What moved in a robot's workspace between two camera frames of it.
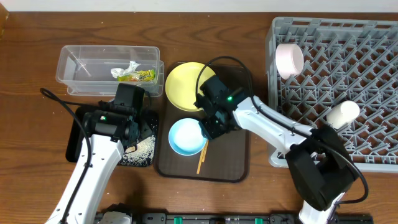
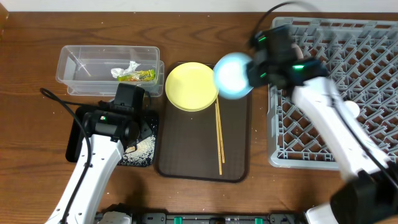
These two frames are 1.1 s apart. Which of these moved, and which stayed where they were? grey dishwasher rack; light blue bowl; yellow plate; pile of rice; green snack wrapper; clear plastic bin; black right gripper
Moved: light blue bowl; black right gripper
Stayed: pile of rice; yellow plate; green snack wrapper; grey dishwasher rack; clear plastic bin
